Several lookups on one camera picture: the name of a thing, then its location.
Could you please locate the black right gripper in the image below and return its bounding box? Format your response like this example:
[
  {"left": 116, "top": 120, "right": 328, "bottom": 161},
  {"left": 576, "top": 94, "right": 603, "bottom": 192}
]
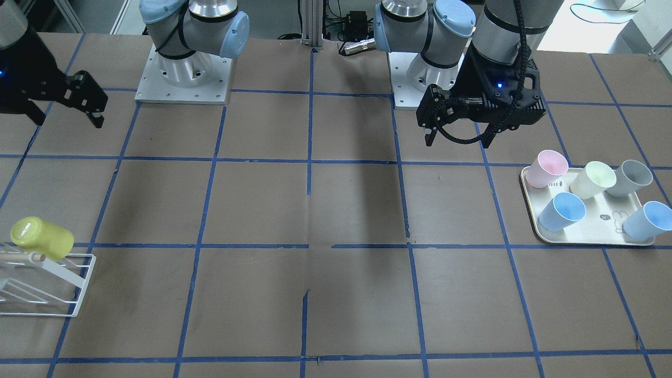
[{"left": 1, "top": 26, "right": 109, "bottom": 129}]

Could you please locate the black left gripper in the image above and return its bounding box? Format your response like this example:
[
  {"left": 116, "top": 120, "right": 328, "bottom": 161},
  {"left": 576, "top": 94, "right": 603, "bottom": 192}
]
[{"left": 417, "top": 45, "right": 524, "bottom": 149}]

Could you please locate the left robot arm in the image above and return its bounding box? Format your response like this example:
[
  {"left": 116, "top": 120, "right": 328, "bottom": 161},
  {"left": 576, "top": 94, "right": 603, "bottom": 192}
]
[{"left": 373, "top": 1, "right": 562, "bottom": 149}]

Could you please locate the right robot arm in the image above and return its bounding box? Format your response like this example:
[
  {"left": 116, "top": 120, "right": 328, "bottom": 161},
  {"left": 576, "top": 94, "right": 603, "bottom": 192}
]
[{"left": 1, "top": 1, "right": 249, "bottom": 128}]

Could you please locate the pink plastic cup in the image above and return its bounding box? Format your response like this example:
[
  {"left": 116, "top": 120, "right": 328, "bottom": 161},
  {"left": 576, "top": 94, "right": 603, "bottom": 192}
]
[{"left": 524, "top": 149, "right": 569, "bottom": 188}]

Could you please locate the blue plastic cup near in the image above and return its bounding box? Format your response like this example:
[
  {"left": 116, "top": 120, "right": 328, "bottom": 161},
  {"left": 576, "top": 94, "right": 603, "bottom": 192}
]
[{"left": 538, "top": 192, "right": 586, "bottom": 232}]

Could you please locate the blue plastic cup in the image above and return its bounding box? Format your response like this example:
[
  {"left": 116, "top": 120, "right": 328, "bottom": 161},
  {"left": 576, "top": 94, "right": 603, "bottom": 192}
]
[
  {"left": 623, "top": 201, "right": 671, "bottom": 240},
  {"left": 538, "top": 192, "right": 586, "bottom": 232}
]

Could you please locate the pale yellow plastic cup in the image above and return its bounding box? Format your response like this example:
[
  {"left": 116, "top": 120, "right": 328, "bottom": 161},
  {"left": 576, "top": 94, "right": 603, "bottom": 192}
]
[{"left": 569, "top": 161, "right": 617, "bottom": 200}]

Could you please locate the grey plastic cup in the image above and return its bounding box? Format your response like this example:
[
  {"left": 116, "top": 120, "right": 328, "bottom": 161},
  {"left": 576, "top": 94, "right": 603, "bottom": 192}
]
[{"left": 606, "top": 160, "right": 653, "bottom": 198}]

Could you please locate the blue plastic cup far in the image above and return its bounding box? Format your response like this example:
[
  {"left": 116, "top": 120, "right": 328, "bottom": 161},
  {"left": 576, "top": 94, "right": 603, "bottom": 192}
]
[{"left": 623, "top": 201, "right": 671, "bottom": 240}]

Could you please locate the black braided cable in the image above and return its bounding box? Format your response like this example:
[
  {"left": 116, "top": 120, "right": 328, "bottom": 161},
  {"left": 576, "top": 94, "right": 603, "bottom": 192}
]
[{"left": 435, "top": 0, "right": 532, "bottom": 144}]

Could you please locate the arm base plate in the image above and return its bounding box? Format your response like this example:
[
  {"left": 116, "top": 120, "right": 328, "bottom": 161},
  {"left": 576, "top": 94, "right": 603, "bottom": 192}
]
[
  {"left": 388, "top": 52, "right": 464, "bottom": 110},
  {"left": 135, "top": 46, "right": 235, "bottom": 105}
]

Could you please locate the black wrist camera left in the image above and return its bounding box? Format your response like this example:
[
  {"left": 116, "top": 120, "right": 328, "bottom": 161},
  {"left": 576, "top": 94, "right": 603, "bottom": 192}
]
[{"left": 507, "top": 59, "right": 547, "bottom": 127}]

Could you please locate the white wire rack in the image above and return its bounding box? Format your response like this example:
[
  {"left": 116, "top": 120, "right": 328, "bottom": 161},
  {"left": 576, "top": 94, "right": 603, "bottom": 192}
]
[{"left": 1, "top": 243, "right": 97, "bottom": 318}]

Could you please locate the aluminium frame post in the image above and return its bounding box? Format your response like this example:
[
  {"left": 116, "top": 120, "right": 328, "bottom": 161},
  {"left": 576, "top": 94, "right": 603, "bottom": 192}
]
[{"left": 299, "top": 0, "right": 324, "bottom": 50}]

